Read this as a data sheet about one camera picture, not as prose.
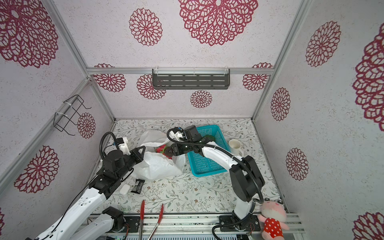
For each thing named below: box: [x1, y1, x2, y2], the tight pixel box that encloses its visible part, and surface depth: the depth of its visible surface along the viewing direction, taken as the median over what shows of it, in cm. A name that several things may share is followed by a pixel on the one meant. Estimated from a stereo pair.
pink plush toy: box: [257, 197, 290, 240], surface depth 71 cm
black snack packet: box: [130, 179, 145, 194], surface depth 87 cm
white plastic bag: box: [132, 130, 186, 180], surface depth 77 cm
